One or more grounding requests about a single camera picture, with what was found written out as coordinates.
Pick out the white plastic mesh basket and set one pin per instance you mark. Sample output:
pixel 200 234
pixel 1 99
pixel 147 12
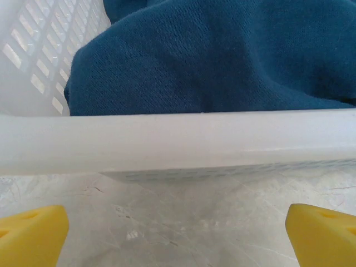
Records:
pixel 167 139

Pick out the dark blue t-shirt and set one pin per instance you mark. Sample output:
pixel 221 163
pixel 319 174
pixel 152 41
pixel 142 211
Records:
pixel 194 61

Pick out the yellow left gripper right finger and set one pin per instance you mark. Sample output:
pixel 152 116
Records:
pixel 325 242

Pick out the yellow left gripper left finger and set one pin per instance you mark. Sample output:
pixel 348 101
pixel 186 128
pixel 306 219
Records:
pixel 30 239

